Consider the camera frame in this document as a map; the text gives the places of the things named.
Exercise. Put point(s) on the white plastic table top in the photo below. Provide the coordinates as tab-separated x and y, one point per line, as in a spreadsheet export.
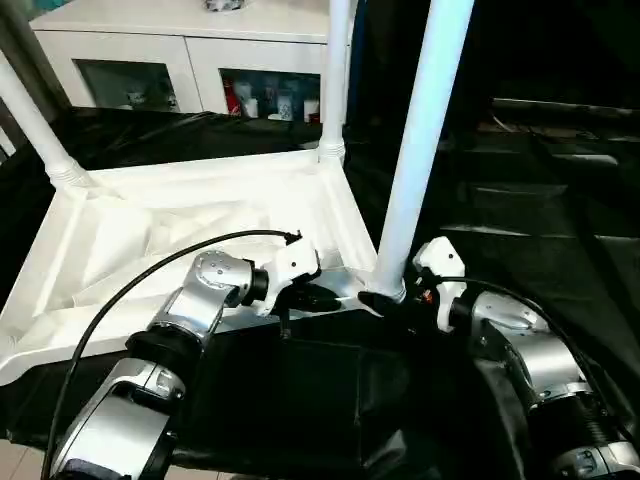
200	200

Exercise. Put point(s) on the white plastic table leg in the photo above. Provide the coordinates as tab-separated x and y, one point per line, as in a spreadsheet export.
40	130
425	125
336	75

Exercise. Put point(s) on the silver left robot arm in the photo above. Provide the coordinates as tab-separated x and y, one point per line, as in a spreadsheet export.
195	305

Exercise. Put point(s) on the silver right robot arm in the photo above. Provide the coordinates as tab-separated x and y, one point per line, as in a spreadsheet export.
545	355

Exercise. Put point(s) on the black plastic table mat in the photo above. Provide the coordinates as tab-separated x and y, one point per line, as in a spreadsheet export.
300	390

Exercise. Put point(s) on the small white cup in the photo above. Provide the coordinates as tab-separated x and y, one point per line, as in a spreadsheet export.
311	110
285	107
250	107

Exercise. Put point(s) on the red cabinet item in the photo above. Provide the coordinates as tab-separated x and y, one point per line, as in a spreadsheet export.
232	97

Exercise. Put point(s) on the long dark metal rod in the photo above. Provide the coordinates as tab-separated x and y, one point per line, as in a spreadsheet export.
560	107

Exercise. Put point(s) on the large black backdrop sheet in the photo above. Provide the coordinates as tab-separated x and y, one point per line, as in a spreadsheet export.
540	50

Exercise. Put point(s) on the white glass-door cabinet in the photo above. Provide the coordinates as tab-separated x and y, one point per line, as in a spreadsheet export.
150	40

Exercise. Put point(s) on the dark patterned ornament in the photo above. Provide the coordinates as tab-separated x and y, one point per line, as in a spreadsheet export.
223	5

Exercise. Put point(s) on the beige curtain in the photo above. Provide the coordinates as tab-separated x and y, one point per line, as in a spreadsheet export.
25	60

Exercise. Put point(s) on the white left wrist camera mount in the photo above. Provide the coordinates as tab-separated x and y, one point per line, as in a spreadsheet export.
295	260

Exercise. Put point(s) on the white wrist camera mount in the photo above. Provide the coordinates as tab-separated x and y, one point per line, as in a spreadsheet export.
295	260
442	257

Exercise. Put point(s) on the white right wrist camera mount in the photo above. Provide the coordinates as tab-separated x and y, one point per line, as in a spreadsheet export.
442	257

